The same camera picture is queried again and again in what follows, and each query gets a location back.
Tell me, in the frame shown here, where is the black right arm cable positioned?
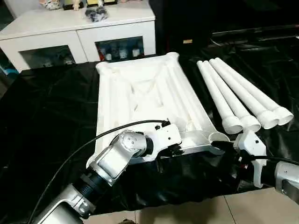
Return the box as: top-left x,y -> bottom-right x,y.
251,156 -> 299,164

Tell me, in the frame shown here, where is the black glossy mat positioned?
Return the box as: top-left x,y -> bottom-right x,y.
0,44 -> 299,215

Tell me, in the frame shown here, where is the white glass-door cabinet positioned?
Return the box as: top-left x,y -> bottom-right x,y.
0,8 -> 157,71

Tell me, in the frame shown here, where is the white upturned plastic table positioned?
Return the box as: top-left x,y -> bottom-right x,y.
94,51 -> 231,164

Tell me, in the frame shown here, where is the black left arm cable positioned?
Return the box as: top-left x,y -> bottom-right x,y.
25,119 -> 171,224

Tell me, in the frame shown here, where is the black glossy tv stand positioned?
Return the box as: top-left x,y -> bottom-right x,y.
211,23 -> 299,45

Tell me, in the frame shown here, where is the white plastic table leg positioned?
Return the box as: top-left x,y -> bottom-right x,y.
209,58 -> 280,130
214,57 -> 294,126
202,60 -> 262,132
197,60 -> 243,134

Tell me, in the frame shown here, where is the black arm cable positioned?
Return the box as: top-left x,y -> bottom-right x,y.
251,156 -> 299,164
25,119 -> 171,224

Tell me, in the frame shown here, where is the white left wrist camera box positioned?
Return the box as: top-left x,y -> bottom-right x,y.
142,123 -> 183,163

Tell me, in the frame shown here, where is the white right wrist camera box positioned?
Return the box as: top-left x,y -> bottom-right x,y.
235,130 -> 268,189

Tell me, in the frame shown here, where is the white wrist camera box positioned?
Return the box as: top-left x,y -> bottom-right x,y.
235,130 -> 268,189
142,123 -> 183,163

